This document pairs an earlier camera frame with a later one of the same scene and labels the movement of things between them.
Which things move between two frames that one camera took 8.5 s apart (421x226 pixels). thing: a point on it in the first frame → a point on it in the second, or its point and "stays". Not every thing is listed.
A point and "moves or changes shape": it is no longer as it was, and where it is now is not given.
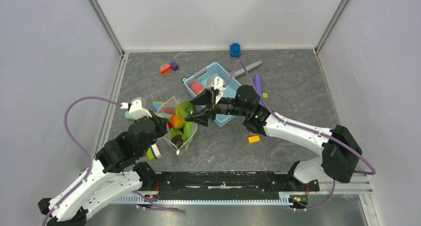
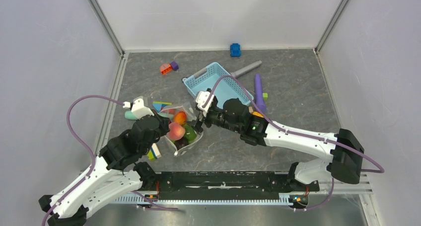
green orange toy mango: [184, 109] → [190, 135]
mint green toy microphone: [128, 115] stays
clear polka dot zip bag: [179, 130] moves or changes shape
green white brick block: [153, 152] stays
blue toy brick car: [235, 50] stays
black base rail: [229, 186] stays
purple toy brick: [175, 65] stays
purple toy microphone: [258, 84] stays
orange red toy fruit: [176, 123] moves or changes shape
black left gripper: [162, 124] stays
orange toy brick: [165, 68] stays
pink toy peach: [196, 87] → [176, 132]
